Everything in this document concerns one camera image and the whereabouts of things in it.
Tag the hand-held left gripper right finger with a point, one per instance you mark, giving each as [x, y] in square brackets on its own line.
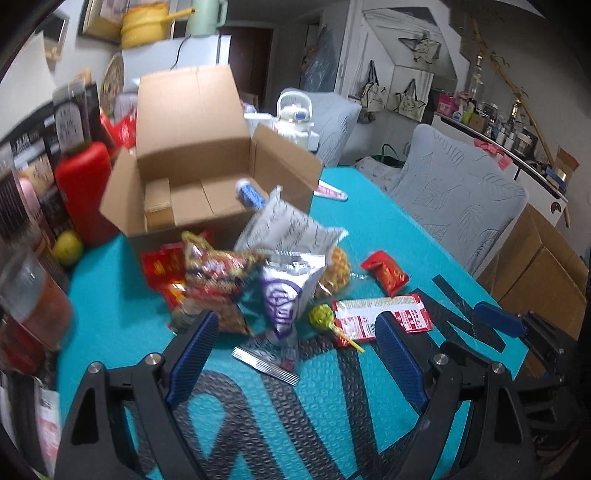
[401, 364]

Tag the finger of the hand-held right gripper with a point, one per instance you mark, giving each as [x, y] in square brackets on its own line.
[498, 318]

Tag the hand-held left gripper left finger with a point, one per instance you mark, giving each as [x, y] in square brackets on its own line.
[194, 355]

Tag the red gold-print snack packet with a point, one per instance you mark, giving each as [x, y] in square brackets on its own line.
[159, 267]

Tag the white line-drawing snack bag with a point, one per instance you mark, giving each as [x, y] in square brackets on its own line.
[281, 226]

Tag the cardboard box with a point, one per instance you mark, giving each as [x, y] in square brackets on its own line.
[184, 120]

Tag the brown cardboard boxes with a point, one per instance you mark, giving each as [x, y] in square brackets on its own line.
[545, 277]

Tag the colourful crinkled snack packet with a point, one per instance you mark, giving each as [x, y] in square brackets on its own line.
[212, 272]

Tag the small red snack packet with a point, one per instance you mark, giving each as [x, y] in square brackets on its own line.
[385, 274]

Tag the green lollipop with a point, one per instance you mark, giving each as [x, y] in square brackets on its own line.
[321, 316]

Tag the purple and white snack packet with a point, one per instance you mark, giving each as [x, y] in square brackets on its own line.
[281, 300]

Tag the yellow snack bag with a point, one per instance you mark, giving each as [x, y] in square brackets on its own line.
[337, 267]

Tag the grey leaf-cover chair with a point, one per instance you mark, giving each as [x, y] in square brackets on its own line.
[452, 194]
[332, 124]

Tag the teal bubble table mat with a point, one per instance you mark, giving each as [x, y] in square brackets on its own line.
[369, 221]

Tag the white printed packet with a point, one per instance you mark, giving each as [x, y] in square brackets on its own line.
[50, 424]

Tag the green round fruit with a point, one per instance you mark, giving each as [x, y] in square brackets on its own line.
[68, 249]

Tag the clear jar with red contents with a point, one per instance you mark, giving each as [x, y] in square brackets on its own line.
[32, 304]

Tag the blue and white packet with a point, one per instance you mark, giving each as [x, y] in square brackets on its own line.
[249, 194]

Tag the red and white small packet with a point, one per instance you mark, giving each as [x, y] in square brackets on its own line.
[332, 190]

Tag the row of bottles and jars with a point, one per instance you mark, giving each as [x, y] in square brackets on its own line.
[503, 124]

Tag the red canister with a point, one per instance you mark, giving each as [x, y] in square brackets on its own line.
[85, 194]

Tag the floral fabric bag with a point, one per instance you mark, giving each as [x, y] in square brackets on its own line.
[374, 168]

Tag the red packets behind box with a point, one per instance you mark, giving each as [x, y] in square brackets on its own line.
[121, 129]

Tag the dark printed boxes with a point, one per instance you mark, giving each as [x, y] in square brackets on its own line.
[32, 175]

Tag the white tote bag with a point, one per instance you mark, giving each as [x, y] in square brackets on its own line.
[375, 94]

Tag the white cartoon water bottle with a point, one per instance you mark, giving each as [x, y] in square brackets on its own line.
[293, 115]

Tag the round woven mat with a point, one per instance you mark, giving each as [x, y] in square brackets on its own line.
[112, 78]

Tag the dark brown door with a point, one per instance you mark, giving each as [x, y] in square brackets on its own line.
[249, 64]

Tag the white fridge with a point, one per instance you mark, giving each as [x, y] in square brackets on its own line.
[198, 50]

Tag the white wardrobe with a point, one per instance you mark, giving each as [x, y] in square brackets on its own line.
[369, 37]

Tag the blue wrapped canvas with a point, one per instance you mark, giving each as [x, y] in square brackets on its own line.
[323, 60]

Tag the yellow pot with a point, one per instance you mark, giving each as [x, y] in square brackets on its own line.
[143, 25]

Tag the pale green electric kettle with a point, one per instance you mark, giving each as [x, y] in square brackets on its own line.
[207, 16]

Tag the gold framed picture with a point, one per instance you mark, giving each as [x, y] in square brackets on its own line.
[99, 23]

